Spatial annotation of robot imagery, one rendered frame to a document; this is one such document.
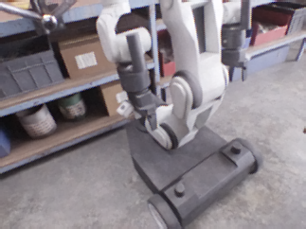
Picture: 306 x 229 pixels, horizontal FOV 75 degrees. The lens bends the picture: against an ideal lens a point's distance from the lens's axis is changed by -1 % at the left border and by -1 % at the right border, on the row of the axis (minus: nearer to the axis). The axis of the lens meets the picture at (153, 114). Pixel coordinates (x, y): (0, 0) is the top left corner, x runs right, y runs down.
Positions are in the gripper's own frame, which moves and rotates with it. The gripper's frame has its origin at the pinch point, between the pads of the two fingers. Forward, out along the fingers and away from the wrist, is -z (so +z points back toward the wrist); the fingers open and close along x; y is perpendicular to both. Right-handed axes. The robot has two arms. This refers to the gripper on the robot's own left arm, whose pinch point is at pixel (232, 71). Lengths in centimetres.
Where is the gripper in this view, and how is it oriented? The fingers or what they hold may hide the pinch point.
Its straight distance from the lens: 91.8
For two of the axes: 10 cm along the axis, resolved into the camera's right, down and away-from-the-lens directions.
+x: 5.4, 3.4, -7.7
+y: 8.2, -4.2, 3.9
